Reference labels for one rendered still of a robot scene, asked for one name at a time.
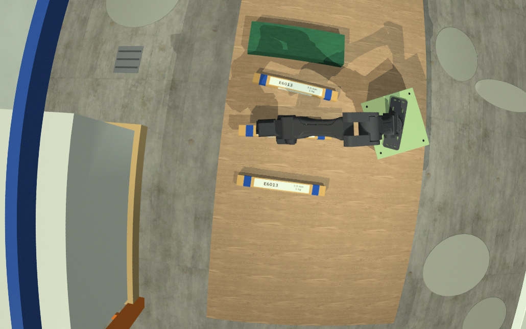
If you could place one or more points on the tan welding electrode pack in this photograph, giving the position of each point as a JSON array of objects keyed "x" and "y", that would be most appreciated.
[
  {"x": 294, "y": 86},
  {"x": 281, "y": 185},
  {"x": 250, "y": 130}
]

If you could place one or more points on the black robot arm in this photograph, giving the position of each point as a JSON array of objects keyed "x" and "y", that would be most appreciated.
[{"x": 371, "y": 127}]

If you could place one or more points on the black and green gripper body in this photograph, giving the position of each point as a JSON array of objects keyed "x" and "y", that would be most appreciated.
[{"x": 281, "y": 141}]

